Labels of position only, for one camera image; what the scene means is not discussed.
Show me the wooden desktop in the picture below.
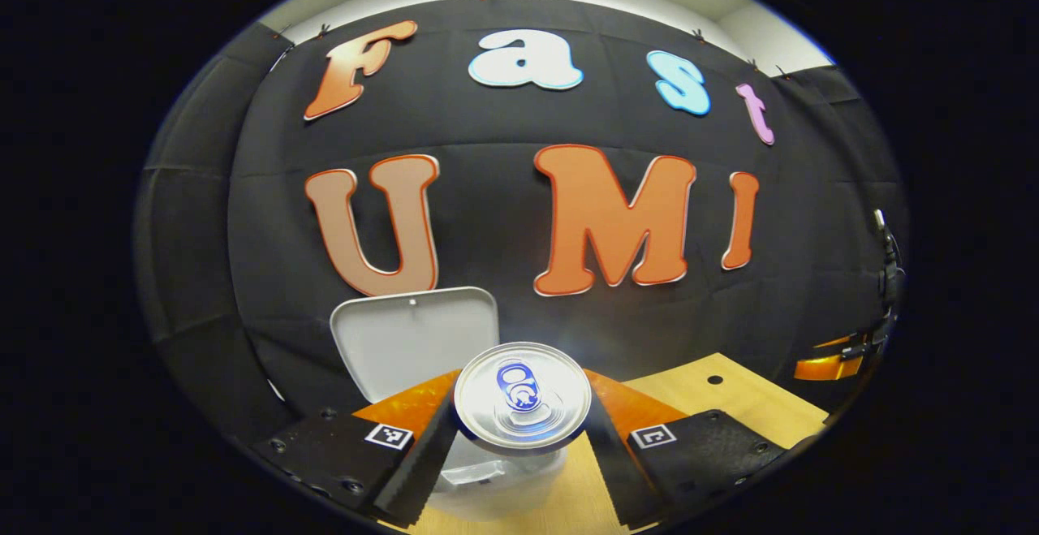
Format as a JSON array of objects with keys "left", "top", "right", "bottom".
[{"left": 382, "top": 352, "right": 829, "bottom": 535}]

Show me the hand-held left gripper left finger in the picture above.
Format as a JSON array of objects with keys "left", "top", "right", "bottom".
[{"left": 250, "top": 369, "right": 463, "bottom": 528}]

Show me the white desktop garbage bin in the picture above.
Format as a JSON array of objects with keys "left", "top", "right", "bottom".
[{"left": 330, "top": 287, "right": 569, "bottom": 521}]

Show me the black backdrop cloth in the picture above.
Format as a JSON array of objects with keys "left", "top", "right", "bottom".
[{"left": 132, "top": 0, "right": 908, "bottom": 455}]

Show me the blue pop can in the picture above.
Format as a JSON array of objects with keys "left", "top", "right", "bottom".
[{"left": 453, "top": 342, "right": 593, "bottom": 456}]

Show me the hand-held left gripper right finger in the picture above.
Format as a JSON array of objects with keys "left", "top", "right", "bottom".
[{"left": 583, "top": 369, "right": 792, "bottom": 529}]

